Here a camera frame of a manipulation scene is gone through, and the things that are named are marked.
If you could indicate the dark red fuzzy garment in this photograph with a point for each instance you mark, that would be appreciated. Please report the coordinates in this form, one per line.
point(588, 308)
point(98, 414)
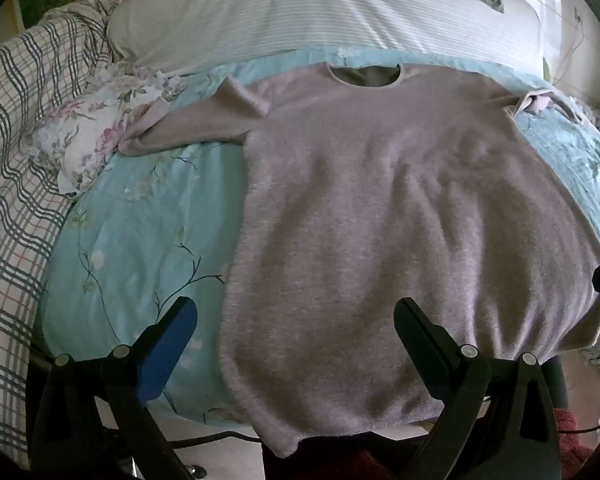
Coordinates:
point(566, 427)

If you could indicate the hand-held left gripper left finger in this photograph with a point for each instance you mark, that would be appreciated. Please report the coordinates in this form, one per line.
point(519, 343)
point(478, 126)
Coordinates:
point(165, 355)

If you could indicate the white floral cloth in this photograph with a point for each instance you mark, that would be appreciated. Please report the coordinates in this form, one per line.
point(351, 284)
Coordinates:
point(90, 125)

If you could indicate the pinkish grey knit sweater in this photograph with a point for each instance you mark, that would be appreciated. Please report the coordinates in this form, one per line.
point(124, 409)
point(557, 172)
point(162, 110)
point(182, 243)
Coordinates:
point(380, 210)

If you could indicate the plaid checked blanket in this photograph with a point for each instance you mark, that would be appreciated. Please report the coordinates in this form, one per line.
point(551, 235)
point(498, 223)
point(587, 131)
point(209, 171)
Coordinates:
point(10, 210)

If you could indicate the white striped quilt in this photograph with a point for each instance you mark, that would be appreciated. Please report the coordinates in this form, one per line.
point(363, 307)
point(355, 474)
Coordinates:
point(305, 10)

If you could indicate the light blue floral bedsheet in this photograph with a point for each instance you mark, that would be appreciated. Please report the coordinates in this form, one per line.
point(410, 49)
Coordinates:
point(130, 235)

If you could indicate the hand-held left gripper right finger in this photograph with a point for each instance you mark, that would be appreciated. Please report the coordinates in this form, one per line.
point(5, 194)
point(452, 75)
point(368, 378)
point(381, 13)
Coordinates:
point(425, 347)

